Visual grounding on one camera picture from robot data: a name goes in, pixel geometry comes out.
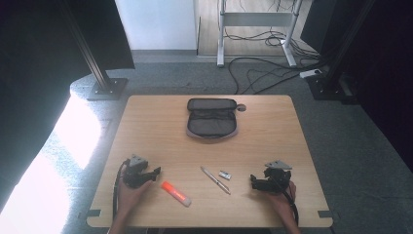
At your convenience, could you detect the white power strip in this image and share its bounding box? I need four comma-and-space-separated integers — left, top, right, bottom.
298, 68, 323, 80

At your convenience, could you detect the orange highlighter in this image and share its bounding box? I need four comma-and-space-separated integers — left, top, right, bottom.
161, 180, 193, 208

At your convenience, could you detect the black pencil case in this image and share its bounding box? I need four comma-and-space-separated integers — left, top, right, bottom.
185, 97, 240, 140

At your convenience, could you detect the tangled black cable bundle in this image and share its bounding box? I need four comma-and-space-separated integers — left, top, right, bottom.
223, 27, 321, 60

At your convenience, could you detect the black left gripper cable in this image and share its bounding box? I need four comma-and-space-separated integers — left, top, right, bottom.
112, 158, 131, 219

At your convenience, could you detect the silver pen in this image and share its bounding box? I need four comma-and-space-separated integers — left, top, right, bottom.
200, 166, 232, 196

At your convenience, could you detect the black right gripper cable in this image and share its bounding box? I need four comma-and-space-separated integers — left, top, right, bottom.
276, 176, 300, 226

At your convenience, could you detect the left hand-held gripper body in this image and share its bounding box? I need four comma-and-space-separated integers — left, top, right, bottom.
122, 154, 154, 190

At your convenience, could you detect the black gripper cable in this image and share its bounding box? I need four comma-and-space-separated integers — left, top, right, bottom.
276, 176, 300, 226
112, 158, 131, 219

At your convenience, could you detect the white desk frame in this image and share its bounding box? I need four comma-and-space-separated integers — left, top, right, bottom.
216, 0, 305, 68

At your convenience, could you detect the person's left hand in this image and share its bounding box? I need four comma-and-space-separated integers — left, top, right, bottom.
116, 176, 154, 215

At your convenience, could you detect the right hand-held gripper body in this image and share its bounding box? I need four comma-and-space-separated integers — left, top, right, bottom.
263, 159, 293, 195

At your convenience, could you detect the long black floor cable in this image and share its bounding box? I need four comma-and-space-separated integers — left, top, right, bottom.
227, 56, 325, 96

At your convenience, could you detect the person's right hand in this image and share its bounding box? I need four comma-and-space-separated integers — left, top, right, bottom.
265, 180, 298, 214

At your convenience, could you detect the dark curtain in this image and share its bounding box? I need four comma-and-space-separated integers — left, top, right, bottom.
0, 0, 136, 209
299, 0, 413, 175

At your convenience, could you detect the black metal stand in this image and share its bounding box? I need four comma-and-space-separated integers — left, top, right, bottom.
306, 0, 378, 102
57, 0, 129, 101

